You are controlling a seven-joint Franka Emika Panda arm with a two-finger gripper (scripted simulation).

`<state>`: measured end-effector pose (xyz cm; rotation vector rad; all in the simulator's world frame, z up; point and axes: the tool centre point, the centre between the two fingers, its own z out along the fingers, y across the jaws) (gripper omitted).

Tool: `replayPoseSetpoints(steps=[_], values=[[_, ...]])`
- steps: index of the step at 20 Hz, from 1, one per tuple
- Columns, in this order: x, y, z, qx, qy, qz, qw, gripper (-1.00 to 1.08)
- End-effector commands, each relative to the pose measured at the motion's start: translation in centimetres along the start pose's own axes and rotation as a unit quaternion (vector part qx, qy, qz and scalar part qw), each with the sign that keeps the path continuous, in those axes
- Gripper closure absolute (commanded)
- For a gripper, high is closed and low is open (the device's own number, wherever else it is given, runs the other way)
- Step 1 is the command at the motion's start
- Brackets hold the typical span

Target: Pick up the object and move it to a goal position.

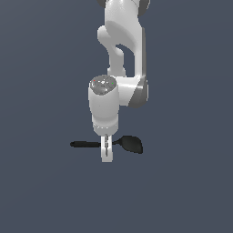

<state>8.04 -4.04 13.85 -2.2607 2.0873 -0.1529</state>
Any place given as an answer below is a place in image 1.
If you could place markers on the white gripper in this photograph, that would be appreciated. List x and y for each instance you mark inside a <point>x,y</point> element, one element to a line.
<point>105,128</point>

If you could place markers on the black spoon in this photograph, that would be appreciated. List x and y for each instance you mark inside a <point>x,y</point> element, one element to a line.
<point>131,143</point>

